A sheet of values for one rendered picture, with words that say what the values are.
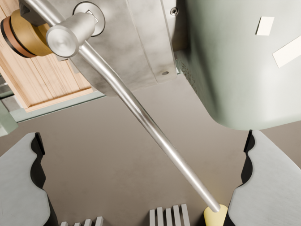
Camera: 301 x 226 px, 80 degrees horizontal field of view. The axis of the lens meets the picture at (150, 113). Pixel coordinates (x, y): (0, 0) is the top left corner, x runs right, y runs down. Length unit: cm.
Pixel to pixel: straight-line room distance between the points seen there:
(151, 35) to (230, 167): 196
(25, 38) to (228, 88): 33
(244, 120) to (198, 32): 12
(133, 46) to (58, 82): 46
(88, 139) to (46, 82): 124
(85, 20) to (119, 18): 5
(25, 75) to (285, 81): 67
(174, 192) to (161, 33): 208
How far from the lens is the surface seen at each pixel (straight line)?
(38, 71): 69
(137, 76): 27
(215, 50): 23
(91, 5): 23
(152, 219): 239
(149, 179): 208
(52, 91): 68
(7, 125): 81
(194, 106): 162
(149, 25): 22
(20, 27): 40
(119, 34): 23
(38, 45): 39
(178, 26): 29
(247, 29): 22
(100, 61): 16
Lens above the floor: 145
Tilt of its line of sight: 64 degrees down
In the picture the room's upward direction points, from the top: 178 degrees counter-clockwise
